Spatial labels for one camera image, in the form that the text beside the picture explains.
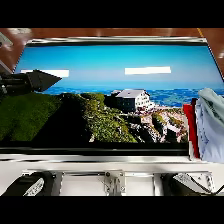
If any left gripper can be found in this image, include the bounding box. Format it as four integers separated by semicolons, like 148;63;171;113
3;73;35;96

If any red garment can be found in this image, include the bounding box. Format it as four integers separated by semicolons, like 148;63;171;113
182;102;201;160

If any pale green garment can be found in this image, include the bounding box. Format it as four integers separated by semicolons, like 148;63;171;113
198;87;224;129

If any light blue shirt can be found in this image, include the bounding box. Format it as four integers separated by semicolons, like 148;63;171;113
194;97;224;164

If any silver frame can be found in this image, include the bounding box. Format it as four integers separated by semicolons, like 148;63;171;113
0;152;224;197

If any black cable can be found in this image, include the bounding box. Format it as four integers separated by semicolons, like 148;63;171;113
185;175;224;196

